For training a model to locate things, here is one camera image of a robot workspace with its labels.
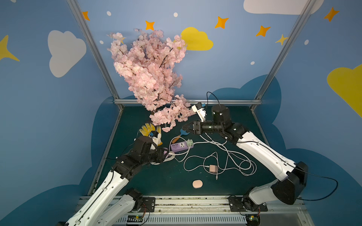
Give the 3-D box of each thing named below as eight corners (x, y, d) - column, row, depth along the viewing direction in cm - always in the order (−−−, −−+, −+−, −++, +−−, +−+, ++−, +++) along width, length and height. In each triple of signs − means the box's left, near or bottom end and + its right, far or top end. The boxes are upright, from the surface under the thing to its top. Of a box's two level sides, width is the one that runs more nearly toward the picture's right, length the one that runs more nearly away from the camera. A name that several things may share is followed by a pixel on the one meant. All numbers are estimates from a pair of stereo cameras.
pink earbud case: (192, 188, 82) (192, 187, 80) (192, 181, 84) (192, 180, 83) (202, 188, 82) (203, 187, 80) (202, 181, 84) (202, 180, 83)
